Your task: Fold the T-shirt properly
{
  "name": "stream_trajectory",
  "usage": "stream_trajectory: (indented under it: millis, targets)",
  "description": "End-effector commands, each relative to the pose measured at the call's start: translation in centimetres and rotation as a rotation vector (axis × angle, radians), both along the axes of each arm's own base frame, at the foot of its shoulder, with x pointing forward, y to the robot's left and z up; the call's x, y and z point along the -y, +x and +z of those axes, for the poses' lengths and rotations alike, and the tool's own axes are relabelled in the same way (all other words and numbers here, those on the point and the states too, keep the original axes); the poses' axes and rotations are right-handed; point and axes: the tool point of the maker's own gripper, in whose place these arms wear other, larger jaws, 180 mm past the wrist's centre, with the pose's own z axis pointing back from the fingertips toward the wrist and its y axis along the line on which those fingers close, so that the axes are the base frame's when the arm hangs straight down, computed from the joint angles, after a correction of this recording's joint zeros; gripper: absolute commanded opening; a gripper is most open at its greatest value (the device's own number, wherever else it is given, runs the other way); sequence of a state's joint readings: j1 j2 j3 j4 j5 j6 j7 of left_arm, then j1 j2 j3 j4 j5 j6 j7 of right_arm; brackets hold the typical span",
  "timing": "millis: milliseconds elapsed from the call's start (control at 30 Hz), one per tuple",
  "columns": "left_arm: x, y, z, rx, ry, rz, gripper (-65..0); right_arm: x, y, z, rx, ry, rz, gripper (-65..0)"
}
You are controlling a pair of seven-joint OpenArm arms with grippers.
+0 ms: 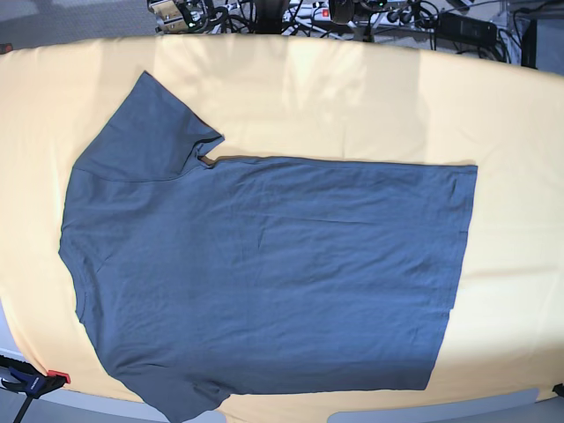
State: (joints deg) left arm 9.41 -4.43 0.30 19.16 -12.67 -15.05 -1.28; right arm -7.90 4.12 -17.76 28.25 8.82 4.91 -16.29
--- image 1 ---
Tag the grey-blue T-shirt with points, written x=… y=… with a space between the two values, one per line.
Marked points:
x=261 y=276

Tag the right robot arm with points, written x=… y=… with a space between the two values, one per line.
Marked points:
x=176 y=16

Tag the yellow table cloth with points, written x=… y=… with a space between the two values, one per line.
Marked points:
x=332 y=100

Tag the white power strip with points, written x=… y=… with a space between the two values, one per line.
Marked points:
x=346 y=13

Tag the black power adapter box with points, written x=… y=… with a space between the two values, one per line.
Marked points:
x=466 y=30

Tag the black clamp at right edge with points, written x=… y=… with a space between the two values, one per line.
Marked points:
x=559 y=390

